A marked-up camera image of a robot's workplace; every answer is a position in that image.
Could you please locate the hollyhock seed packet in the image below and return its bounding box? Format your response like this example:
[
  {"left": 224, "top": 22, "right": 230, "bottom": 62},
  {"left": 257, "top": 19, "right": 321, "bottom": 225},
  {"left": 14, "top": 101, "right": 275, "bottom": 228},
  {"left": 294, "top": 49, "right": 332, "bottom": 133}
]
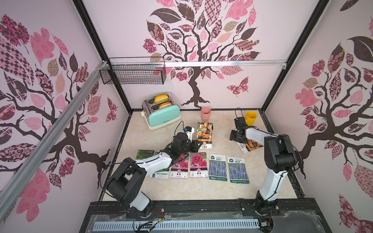
[
  {"left": 190, "top": 152, "right": 208, "bottom": 178},
  {"left": 170, "top": 155, "right": 189, "bottom": 179}
]

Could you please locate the marigold seed packet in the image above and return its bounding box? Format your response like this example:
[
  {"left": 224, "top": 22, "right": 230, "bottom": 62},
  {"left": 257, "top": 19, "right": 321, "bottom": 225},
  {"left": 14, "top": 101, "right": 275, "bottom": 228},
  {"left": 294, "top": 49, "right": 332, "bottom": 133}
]
[
  {"left": 237, "top": 139, "right": 263, "bottom": 154},
  {"left": 197, "top": 122, "right": 213, "bottom": 150}
]

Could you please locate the green gourd seed packet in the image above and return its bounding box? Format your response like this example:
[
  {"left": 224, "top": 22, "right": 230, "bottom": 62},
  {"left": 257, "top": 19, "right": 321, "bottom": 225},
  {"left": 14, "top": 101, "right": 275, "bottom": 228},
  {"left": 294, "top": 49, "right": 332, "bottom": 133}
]
[{"left": 151, "top": 169, "right": 170, "bottom": 179}]

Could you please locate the lavender seed packet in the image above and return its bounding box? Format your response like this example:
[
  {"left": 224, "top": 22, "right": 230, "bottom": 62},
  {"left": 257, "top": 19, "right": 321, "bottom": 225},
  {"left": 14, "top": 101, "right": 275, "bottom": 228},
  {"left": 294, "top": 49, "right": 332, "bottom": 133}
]
[
  {"left": 228, "top": 157, "right": 250, "bottom": 184},
  {"left": 208, "top": 154, "right": 228, "bottom": 182}
]

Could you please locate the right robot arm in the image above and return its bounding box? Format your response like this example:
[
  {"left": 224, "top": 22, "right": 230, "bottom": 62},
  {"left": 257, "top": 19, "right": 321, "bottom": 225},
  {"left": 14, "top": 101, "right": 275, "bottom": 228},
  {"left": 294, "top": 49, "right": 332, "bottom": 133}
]
[{"left": 229, "top": 117, "right": 297, "bottom": 213}]

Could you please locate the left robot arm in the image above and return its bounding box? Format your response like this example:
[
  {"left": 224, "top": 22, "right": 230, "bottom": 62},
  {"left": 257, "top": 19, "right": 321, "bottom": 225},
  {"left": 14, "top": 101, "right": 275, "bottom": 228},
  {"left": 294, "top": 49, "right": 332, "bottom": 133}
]
[{"left": 104, "top": 133, "right": 202, "bottom": 217}]

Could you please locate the yellow mug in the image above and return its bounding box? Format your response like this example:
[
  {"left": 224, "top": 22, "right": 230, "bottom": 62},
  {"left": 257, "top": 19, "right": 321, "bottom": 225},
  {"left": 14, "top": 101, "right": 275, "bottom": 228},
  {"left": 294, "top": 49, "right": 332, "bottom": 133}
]
[{"left": 244, "top": 111, "right": 257, "bottom": 126}]

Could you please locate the pink cup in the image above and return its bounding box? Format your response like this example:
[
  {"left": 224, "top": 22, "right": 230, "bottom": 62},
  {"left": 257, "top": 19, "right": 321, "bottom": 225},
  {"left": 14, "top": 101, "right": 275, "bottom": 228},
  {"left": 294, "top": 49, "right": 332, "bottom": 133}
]
[{"left": 201, "top": 107, "right": 211, "bottom": 122}]

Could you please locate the mint green toaster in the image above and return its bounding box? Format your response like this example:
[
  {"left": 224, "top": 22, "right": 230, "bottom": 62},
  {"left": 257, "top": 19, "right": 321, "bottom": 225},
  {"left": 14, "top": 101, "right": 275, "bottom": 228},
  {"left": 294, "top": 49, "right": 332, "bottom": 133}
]
[{"left": 141, "top": 92, "right": 182, "bottom": 130}]

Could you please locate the toast slice front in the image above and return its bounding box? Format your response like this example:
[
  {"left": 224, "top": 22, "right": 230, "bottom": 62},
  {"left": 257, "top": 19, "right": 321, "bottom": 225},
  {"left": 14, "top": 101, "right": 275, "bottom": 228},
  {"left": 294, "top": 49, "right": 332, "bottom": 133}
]
[{"left": 158, "top": 102, "right": 173, "bottom": 110}]

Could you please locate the toast slice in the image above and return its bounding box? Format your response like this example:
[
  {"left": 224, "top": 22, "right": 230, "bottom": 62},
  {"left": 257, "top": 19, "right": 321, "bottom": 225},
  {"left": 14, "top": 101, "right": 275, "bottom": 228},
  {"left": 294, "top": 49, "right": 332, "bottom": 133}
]
[
  {"left": 158, "top": 102, "right": 173, "bottom": 110},
  {"left": 154, "top": 94, "right": 169, "bottom": 103}
]

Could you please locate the toast slice rear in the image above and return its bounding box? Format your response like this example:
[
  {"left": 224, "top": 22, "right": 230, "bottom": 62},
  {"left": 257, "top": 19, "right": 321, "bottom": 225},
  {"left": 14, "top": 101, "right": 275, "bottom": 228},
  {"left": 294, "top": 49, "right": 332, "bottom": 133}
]
[{"left": 154, "top": 94, "right": 169, "bottom": 103}]

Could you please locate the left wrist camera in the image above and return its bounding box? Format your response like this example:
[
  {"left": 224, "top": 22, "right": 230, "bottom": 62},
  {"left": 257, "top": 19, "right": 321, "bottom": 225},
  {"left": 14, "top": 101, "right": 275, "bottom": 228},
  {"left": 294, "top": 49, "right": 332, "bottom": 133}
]
[{"left": 184, "top": 126, "right": 195, "bottom": 141}]

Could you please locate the black wire basket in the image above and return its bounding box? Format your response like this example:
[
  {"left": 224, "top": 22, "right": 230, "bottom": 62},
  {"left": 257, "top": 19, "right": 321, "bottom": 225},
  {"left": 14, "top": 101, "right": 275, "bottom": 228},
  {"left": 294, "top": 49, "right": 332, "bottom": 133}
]
[{"left": 100, "top": 55, "right": 166, "bottom": 85}]

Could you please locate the aluminium rail back wall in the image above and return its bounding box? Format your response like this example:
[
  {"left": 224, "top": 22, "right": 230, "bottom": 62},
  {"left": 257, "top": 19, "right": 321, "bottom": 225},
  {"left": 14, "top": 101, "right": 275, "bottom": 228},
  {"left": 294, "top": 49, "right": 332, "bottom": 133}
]
[{"left": 112, "top": 60, "right": 287, "bottom": 68}]

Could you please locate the aluminium rail wall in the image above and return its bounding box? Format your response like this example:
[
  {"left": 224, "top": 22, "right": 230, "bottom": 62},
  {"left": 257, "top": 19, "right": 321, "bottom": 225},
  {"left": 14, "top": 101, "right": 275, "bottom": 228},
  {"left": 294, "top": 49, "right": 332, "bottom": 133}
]
[
  {"left": 1, "top": 61, "right": 108, "bottom": 220},
  {"left": 112, "top": 60, "right": 287, "bottom": 68}
]

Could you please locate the white slotted cable duct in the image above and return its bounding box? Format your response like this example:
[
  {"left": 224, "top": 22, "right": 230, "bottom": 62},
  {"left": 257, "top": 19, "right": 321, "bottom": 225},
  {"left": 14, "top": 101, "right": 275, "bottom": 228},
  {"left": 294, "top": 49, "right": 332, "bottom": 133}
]
[{"left": 92, "top": 219, "right": 260, "bottom": 232}]

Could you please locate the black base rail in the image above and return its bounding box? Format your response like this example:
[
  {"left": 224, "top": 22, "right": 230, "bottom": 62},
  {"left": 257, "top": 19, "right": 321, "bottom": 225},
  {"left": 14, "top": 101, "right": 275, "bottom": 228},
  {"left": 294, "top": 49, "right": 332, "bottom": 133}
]
[{"left": 80, "top": 198, "right": 331, "bottom": 233}]

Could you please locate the aluminium rail left wall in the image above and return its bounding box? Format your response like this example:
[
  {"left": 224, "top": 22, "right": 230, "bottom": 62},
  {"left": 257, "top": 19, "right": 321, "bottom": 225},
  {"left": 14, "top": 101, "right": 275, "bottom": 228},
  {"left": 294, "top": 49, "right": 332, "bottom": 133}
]
[{"left": 1, "top": 61, "right": 108, "bottom": 220}]

